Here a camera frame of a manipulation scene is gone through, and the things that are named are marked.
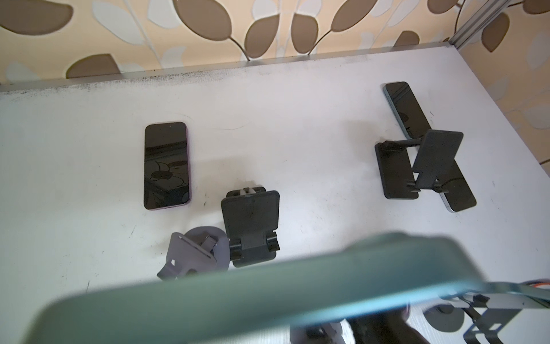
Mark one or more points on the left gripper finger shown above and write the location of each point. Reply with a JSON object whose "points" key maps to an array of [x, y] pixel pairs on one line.
{"points": [[384, 327]]}

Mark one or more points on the green phone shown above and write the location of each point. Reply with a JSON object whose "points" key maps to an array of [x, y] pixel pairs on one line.
{"points": [[374, 275], [414, 124]]}

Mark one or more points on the purple edged phone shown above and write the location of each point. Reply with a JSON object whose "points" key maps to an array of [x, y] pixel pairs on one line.
{"points": [[166, 166]]}

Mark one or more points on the round black stand front right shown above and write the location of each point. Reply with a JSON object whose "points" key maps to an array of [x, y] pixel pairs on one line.
{"points": [[490, 308]]}

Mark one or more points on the black rectangular stand left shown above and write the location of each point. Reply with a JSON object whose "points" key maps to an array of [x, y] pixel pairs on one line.
{"points": [[251, 218]]}

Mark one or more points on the black rectangular stand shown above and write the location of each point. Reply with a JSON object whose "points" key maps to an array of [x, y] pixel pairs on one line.
{"points": [[251, 218], [409, 166]]}

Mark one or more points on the black rectangular stand back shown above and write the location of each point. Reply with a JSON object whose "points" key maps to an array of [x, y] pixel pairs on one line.
{"points": [[409, 166]]}

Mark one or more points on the round purple stand far left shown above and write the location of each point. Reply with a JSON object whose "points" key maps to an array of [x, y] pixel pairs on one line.
{"points": [[201, 249]]}

